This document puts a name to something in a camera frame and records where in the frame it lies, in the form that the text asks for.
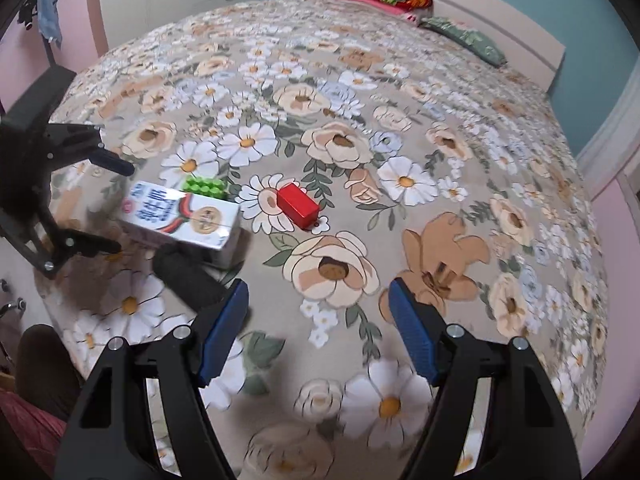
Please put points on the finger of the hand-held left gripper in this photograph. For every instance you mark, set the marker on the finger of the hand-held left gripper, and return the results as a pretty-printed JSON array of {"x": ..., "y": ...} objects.
[
  {"x": 95, "y": 247},
  {"x": 112, "y": 164}
]

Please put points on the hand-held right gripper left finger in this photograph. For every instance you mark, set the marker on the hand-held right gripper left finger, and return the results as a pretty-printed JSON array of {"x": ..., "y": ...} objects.
[{"x": 220, "y": 335}]

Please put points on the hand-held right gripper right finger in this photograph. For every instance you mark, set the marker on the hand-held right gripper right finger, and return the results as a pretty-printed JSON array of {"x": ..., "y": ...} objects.
[{"x": 412, "y": 335}]

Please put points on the white milk carton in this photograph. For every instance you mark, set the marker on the white milk carton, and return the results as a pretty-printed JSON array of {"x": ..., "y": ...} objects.
[{"x": 175, "y": 215}]

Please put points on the black cylinder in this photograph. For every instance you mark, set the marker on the black cylinder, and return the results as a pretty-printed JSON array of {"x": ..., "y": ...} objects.
[{"x": 185, "y": 275}]

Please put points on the green bumpy pack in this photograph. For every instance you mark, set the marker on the green bumpy pack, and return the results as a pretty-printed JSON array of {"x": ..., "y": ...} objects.
[{"x": 202, "y": 187}]

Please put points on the blue hanging cloth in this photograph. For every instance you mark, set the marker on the blue hanging cloth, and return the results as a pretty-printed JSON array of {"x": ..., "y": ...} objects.
[{"x": 50, "y": 10}]

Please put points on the floral bedsheet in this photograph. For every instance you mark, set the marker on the floral bedsheet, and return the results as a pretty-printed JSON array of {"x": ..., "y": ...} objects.
[{"x": 400, "y": 185}]

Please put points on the red box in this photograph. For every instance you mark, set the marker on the red box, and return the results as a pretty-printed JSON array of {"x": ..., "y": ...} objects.
[{"x": 297, "y": 205}]

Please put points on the white wardrobe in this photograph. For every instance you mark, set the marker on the white wardrobe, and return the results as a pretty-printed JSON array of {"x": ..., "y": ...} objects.
[{"x": 190, "y": 0}]

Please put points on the person's pink top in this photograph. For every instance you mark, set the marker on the person's pink top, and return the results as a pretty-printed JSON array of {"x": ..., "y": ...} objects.
[{"x": 25, "y": 430}]

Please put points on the white window trim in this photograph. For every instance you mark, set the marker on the white window trim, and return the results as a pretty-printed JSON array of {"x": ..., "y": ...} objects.
[{"x": 610, "y": 145}]

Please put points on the green floral pillow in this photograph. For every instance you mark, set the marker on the green floral pillow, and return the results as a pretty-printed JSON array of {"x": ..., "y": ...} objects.
[{"x": 465, "y": 40}]

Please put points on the pink folded cloth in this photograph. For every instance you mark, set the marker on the pink folded cloth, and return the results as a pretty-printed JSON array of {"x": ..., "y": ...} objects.
[{"x": 370, "y": 7}]

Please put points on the white bed headboard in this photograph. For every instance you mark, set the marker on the white bed headboard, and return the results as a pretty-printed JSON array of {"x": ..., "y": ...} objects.
[{"x": 490, "y": 15}]

